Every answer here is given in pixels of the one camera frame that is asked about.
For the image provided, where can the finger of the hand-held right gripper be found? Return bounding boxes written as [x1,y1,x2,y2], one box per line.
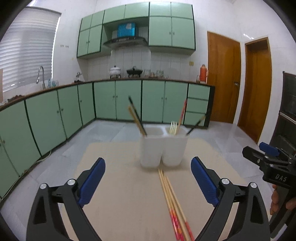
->
[242,146,270,165]
[259,142,282,157]

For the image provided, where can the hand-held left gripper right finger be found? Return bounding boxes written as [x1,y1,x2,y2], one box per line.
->
[191,156,270,241]

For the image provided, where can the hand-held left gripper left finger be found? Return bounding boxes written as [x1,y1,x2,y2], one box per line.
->
[26,158,106,241]

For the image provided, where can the bamboo chopstick with red print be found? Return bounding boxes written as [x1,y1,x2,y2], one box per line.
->
[176,99,188,134]
[161,171,192,241]
[158,169,186,241]
[165,176,195,240]

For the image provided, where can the black chopstick with red print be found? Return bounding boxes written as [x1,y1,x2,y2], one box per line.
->
[186,115,206,135]

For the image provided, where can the white two-compartment utensil holder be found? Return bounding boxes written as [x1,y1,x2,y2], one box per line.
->
[139,126,189,168]

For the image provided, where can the plain bamboo chopstick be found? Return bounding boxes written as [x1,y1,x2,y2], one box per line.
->
[127,106,146,137]

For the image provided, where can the chopsticks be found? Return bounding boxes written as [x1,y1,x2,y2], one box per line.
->
[128,96,148,137]

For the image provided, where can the person's right hand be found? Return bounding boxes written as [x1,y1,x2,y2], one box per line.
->
[270,184,296,216]

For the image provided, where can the dark cabinet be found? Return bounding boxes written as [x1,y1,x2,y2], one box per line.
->
[269,71,296,158]

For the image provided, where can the green drawer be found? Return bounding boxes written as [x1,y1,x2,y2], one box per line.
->
[184,112,207,127]
[186,98,209,114]
[188,84,211,100]

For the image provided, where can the long green base cabinet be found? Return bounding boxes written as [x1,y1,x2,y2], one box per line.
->
[0,81,96,200]

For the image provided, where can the orange thermos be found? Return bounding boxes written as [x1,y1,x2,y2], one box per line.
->
[200,64,208,83]

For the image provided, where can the green base cabinet with drawers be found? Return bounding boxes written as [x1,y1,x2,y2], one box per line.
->
[93,79,215,128]

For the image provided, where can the white cooking pot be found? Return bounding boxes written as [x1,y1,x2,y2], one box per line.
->
[109,66,122,79]

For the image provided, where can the black wok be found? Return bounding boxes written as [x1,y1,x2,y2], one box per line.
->
[126,66,142,77]

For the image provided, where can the metal kitchen faucet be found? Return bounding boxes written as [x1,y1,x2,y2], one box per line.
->
[36,66,46,90]

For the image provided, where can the black range hood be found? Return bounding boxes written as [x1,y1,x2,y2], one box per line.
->
[103,37,148,49]

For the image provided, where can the white window blind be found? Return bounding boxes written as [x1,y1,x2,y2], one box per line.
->
[0,7,62,93]

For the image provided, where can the blue box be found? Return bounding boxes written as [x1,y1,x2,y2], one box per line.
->
[117,22,137,38]

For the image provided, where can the white cable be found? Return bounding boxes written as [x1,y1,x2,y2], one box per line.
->
[35,149,52,164]

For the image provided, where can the wooden door with handle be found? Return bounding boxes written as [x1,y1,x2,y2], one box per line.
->
[207,31,241,124]

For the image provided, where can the large green wall cabinet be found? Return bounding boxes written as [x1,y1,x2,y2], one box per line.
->
[148,1,196,56]

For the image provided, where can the narrow green wall cabinet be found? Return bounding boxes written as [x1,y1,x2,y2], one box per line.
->
[103,2,150,24]

